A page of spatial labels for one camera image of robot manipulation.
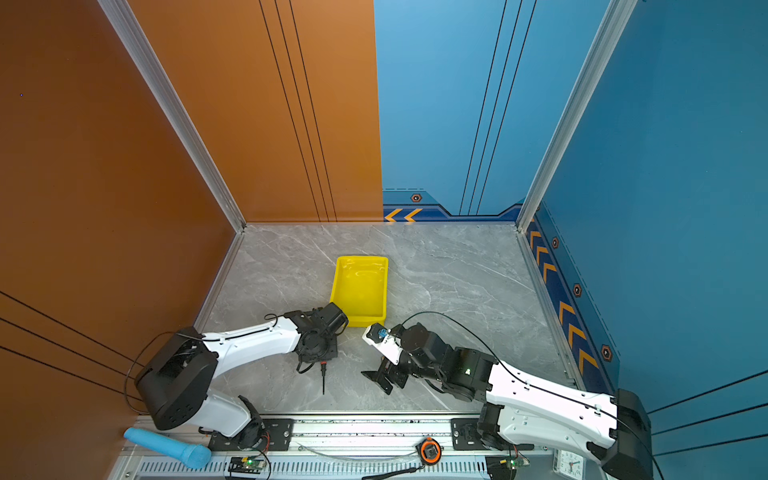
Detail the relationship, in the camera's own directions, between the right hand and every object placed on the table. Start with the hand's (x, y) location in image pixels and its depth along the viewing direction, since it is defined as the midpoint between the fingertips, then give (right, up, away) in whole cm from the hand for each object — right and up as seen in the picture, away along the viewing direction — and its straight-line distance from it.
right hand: (372, 355), depth 69 cm
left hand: (-13, -6, +18) cm, 23 cm away
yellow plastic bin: (-7, +12, +33) cm, 36 cm away
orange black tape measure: (+14, -22, -1) cm, 26 cm away
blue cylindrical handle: (-41, -23, -1) cm, 47 cm away
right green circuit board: (+34, -25, 0) cm, 42 cm away
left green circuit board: (-31, -27, +2) cm, 41 cm away
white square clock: (+46, -25, -1) cm, 52 cm away
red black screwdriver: (-15, -10, +15) cm, 23 cm away
